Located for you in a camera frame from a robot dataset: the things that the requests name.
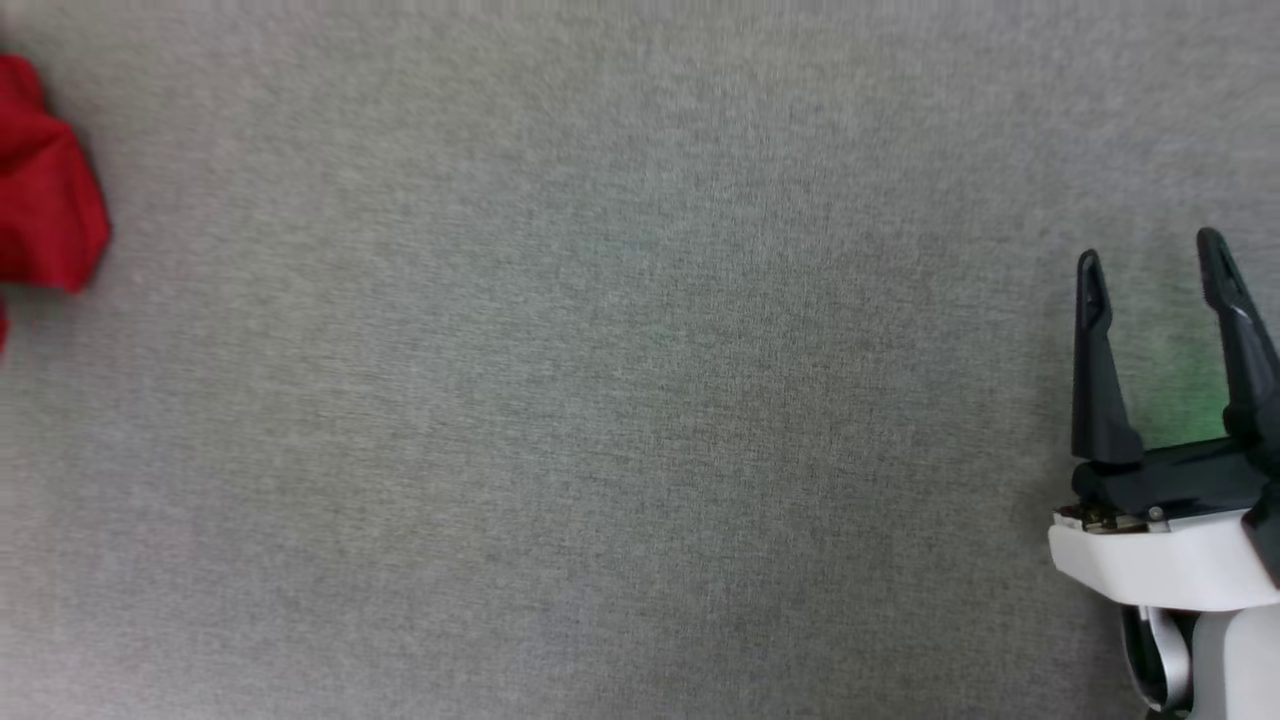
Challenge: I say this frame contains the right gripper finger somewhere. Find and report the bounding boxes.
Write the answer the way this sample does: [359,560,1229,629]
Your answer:
[1072,249,1145,470]
[1196,227,1280,452]

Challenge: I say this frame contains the grey fabric sofa cushion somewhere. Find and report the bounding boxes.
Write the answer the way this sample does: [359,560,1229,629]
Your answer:
[0,0,1280,720]

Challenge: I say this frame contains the red basketball jersey number 23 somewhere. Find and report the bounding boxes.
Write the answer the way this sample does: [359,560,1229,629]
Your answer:
[0,55,112,351]

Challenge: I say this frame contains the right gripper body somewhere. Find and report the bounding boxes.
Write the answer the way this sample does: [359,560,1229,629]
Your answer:
[1048,437,1280,609]

